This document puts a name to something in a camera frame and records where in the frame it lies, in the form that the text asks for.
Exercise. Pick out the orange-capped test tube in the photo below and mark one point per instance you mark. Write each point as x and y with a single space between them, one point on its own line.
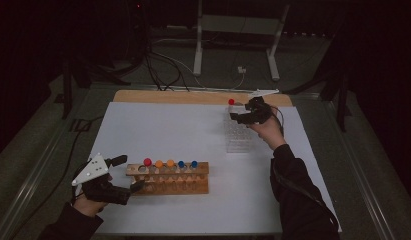
158 163
170 163

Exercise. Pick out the person's left hand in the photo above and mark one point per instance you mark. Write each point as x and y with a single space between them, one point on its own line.
88 206

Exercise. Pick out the clear acrylic test tube rack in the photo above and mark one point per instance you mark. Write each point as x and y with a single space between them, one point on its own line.
238 140

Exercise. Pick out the metal floor rail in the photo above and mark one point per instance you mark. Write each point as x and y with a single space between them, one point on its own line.
31 180
363 186

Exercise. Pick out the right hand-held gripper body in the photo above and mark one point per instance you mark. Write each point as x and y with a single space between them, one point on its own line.
262 111

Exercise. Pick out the blue-capped test tube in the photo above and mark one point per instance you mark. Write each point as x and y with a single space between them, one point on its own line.
181 164
194 164

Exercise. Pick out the dark tripod stand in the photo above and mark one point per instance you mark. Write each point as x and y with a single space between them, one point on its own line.
341 100
67 90

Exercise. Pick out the black floor bracket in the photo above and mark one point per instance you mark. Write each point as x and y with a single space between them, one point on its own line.
80 125

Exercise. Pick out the grey metal stand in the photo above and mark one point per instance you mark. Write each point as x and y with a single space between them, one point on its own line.
198 50

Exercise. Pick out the person's right hand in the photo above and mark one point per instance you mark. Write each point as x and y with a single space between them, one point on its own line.
269 133

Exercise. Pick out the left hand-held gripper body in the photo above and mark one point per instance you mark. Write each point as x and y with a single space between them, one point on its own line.
93 170

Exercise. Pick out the red-capped test tube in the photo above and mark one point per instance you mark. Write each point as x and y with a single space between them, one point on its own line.
231 101
147 162

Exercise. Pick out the wooden test tube rack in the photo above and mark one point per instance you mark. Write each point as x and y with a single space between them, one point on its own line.
199 188

